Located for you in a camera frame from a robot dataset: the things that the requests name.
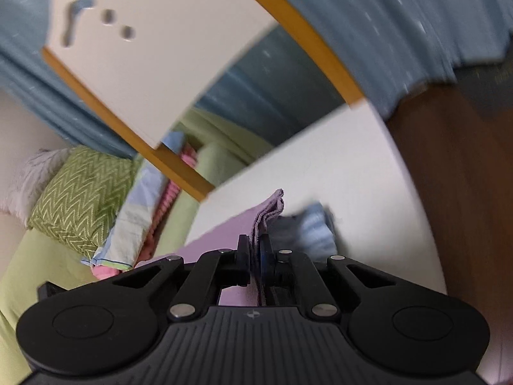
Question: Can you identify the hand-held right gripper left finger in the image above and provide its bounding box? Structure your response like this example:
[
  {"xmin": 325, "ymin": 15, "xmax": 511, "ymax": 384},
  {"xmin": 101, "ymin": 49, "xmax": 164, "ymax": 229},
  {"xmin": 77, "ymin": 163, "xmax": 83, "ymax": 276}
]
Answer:
[{"xmin": 112, "ymin": 235, "xmax": 253, "ymax": 322}]

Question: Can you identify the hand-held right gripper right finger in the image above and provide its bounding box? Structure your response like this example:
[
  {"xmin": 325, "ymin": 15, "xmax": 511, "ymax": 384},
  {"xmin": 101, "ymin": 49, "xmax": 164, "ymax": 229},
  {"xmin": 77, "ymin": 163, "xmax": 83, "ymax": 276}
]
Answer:
[{"xmin": 256, "ymin": 235, "xmax": 398, "ymax": 321}]

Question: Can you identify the purple garment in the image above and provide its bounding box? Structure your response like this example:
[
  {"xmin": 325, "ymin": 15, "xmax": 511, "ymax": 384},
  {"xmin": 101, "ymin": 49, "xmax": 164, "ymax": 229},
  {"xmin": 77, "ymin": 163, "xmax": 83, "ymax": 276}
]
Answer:
[{"xmin": 138, "ymin": 188, "xmax": 299, "ymax": 308}]

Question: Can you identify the green covered sofa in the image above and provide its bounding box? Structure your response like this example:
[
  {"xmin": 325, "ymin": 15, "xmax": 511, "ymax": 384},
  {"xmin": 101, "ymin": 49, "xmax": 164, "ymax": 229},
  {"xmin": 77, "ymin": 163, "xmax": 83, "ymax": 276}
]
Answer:
[{"xmin": 0, "ymin": 108, "xmax": 262, "ymax": 385}]

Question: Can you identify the blue striped folded garment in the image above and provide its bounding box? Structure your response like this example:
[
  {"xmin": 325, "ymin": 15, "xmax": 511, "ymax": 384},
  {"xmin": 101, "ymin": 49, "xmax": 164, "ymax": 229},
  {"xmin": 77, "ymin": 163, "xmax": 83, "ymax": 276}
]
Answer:
[{"xmin": 266, "ymin": 202, "xmax": 338, "ymax": 264}]

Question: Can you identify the pink knitted cloth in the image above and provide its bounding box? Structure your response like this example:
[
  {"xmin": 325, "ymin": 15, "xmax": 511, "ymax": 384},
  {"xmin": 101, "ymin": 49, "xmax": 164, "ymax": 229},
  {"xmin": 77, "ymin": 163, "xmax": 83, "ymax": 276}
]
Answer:
[{"xmin": 92, "ymin": 146, "xmax": 199, "ymax": 281}]

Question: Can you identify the green chevron pillow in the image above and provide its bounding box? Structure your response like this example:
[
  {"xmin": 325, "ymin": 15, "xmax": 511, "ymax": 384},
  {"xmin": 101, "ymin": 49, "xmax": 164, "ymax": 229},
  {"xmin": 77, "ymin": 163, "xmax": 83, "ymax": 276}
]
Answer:
[{"xmin": 28, "ymin": 146, "xmax": 142, "ymax": 260}]

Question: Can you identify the light blue checked cloth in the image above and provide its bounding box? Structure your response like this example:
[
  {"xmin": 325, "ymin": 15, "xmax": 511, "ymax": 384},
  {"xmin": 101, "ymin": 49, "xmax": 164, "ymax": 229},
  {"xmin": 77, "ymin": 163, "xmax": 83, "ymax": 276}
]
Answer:
[{"xmin": 82, "ymin": 130, "xmax": 189, "ymax": 272}]

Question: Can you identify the blue curtain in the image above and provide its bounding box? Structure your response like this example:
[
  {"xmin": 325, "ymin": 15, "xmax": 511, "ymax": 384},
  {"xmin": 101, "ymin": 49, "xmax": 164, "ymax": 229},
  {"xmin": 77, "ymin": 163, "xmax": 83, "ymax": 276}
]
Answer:
[{"xmin": 0, "ymin": 0, "xmax": 513, "ymax": 161}]

